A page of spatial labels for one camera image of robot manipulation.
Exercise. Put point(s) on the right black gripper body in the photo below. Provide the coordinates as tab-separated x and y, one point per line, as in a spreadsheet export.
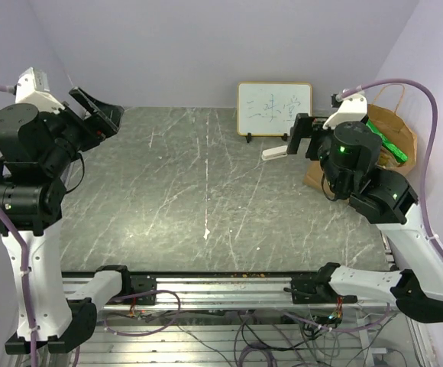
318	136

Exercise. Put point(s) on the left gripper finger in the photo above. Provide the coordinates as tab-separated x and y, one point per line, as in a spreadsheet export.
84	99
105	120

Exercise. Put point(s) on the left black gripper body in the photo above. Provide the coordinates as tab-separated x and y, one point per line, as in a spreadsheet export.
80	133

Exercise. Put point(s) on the brown paper bag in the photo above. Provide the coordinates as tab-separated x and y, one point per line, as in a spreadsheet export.
393	127

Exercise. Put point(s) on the green cassava chips bag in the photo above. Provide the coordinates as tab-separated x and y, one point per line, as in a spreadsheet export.
399	156

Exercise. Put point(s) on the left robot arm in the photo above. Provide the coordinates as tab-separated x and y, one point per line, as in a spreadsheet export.
37	144

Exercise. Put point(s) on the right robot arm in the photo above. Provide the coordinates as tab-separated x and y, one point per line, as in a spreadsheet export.
348	156

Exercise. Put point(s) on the white whiteboard eraser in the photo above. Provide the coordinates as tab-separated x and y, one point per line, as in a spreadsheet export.
274	153

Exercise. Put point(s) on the small whiteboard yellow frame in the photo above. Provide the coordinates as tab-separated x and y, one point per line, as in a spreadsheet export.
269	109

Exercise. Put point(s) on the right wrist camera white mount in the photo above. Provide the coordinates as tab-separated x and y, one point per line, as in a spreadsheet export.
353	107

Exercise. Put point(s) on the aluminium rail frame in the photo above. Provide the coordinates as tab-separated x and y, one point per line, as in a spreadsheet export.
337	316

